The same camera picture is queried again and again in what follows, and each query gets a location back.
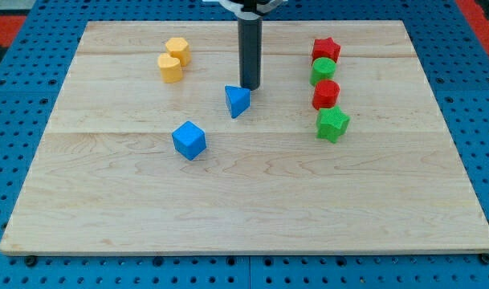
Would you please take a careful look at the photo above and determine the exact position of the green star block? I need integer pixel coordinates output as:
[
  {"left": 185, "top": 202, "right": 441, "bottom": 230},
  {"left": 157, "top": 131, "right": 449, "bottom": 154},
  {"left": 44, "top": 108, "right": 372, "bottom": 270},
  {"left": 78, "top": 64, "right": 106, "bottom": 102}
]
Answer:
[{"left": 316, "top": 105, "right": 350, "bottom": 144}]

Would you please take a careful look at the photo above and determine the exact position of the light wooden board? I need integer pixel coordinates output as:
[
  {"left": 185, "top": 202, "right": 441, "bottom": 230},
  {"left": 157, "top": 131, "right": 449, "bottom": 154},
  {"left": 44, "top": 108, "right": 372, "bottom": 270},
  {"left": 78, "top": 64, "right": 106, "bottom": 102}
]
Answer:
[{"left": 0, "top": 21, "right": 489, "bottom": 256}]

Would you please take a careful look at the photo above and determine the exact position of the blue cube block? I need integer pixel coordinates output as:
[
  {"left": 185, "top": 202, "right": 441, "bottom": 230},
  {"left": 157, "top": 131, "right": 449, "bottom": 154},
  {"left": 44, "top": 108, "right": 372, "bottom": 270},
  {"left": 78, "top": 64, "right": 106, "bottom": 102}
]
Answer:
[{"left": 172, "top": 121, "right": 206, "bottom": 161}]

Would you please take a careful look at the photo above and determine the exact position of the green cylinder block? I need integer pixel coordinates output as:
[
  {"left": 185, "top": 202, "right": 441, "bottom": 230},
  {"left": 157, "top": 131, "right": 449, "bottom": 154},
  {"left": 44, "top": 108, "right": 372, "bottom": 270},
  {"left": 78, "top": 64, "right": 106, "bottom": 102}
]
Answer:
[{"left": 309, "top": 57, "right": 336, "bottom": 86}]

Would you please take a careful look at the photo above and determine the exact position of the yellow hexagon block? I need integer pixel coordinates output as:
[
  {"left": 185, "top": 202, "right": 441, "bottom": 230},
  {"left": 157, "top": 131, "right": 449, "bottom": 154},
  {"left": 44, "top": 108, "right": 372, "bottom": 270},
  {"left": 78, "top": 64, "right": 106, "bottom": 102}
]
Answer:
[{"left": 165, "top": 37, "right": 191, "bottom": 67}]

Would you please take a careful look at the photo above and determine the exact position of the blue triangle block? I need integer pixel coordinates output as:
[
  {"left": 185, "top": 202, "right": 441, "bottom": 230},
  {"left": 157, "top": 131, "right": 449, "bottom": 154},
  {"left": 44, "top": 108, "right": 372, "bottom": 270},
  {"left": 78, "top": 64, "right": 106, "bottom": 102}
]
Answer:
[{"left": 225, "top": 85, "right": 251, "bottom": 119}]

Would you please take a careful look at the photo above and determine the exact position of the red star block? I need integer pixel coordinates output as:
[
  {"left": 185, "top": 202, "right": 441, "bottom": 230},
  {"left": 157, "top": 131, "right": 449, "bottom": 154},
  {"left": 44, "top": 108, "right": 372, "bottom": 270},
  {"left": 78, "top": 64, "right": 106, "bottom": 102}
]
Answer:
[{"left": 312, "top": 37, "right": 341, "bottom": 63}]

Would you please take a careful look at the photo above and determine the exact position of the yellow heart block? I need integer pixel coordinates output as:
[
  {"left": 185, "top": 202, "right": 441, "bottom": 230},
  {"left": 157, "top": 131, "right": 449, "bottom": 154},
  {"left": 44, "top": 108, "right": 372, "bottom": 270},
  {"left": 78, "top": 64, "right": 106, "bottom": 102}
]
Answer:
[{"left": 157, "top": 53, "right": 183, "bottom": 83}]

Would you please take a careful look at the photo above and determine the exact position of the red cylinder block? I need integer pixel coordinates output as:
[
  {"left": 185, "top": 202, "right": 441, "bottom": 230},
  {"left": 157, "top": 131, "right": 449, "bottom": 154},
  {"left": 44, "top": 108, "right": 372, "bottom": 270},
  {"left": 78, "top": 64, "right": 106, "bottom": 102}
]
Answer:
[{"left": 312, "top": 79, "right": 340, "bottom": 110}]

